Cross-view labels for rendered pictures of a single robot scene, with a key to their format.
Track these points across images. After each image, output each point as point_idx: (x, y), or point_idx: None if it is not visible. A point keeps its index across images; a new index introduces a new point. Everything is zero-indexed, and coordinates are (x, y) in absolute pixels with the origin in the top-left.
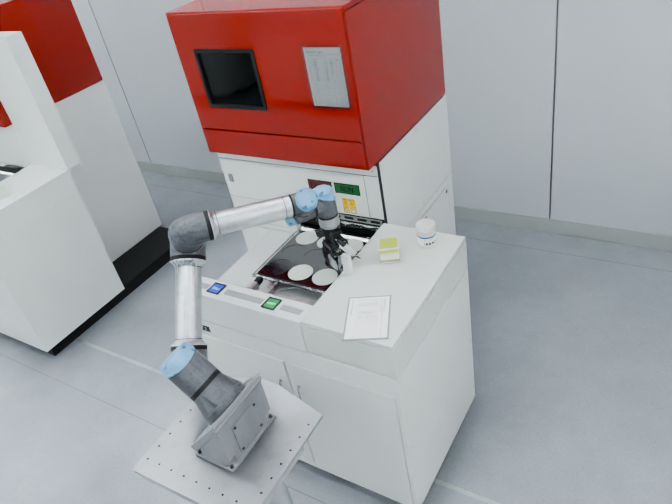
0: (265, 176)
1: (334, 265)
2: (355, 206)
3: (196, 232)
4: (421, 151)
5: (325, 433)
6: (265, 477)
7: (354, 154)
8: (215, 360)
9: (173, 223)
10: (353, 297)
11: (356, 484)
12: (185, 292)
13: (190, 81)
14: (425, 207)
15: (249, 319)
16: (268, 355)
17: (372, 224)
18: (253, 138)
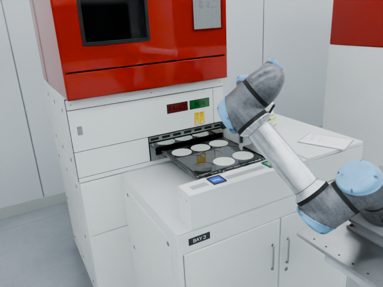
0: (123, 115)
1: (246, 143)
2: (204, 117)
3: (283, 76)
4: None
5: (296, 278)
6: None
7: (219, 65)
8: (202, 279)
9: (260, 74)
10: (298, 140)
11: None
12: (285, 142)
13: (60, 20)
14: None
15: (262, 187)
16: (268, 221)
17: (215, 127)
18: (129, 72)
